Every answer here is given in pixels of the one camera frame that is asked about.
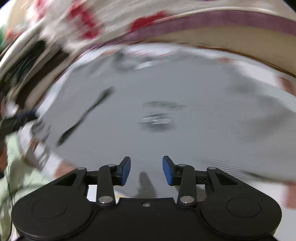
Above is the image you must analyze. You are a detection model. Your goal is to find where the grey waffle knit shirt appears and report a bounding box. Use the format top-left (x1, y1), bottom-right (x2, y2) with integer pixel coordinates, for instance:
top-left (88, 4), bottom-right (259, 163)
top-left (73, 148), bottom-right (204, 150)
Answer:
top-left (32, 44), bottom-right (296, 200)

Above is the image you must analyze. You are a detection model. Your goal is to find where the checkered bed sheet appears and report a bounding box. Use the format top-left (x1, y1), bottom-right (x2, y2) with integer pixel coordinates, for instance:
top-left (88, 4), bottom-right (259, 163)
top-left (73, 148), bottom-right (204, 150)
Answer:
top-left (21, 41), bottom-right (296, 209)

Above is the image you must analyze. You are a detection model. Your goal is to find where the light green cloth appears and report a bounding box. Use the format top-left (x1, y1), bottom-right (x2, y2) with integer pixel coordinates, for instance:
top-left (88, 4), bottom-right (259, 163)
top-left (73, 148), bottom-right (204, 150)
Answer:
top-left (1, 134), bottom-right (53, 240)

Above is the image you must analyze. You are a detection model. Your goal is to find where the red bear quilted blanket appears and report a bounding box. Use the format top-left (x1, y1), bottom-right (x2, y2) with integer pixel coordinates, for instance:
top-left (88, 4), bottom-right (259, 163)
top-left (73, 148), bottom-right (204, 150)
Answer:
top-left (10, 1), bottom-right (295, 74)

